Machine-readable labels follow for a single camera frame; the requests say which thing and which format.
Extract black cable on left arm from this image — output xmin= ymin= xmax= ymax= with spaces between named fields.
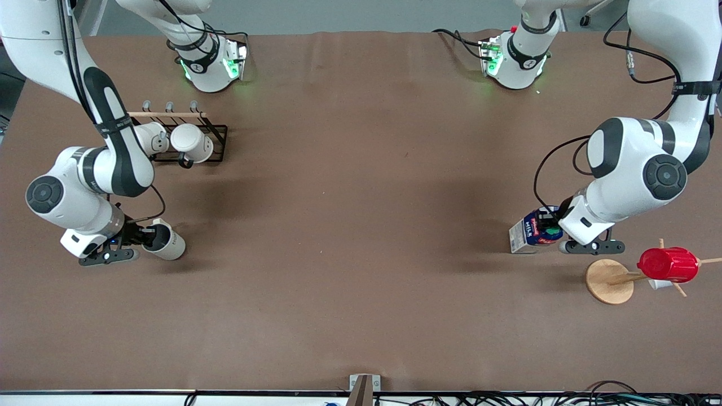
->
xmin=533 ymin=11 xmax=684 ymax=216

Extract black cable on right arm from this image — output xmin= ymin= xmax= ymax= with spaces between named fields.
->
xmin=55 ymin=0 xmax=166 ymax=224

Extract black wire mug rack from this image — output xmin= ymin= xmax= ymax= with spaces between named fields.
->
xmin=129 ymin=100 xmax=228 ymax=169

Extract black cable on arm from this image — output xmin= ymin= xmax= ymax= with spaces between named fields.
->
xmin=533 ymin=11 xmax=684 ymax=216
xmin=55 ymin=0 xmax=166 ymax=224

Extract white mug with dotted mark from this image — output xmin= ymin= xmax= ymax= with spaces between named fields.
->
xmin=134 ymin=122 xmax=170 ymax=157

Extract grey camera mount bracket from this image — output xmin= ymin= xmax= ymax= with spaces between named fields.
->
xmin=345 ymin=374 xmax=381 ymax=406

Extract red ribbed plastic cup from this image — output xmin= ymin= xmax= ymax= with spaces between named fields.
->
xmin=637 ymin=247 xmax=700 ymax=284

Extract black cable bundle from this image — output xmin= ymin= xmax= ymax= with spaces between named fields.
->
xmin=372 ymin=381 xmax=722 ymax=406

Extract blue milk carton green cap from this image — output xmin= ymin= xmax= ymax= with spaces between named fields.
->
xmin=509 ymin=206 xmax=565 ymax=254

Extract wooden mug tree stand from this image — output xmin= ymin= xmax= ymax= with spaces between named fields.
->
xmin=585 ymin=239 xmax=722 ymax=305

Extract white mug black handle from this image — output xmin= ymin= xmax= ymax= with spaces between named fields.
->
xmin=141 ymin=219 xmax=186 ymax=261
xmin=170 ymin=123 xmax=214 ymax=169

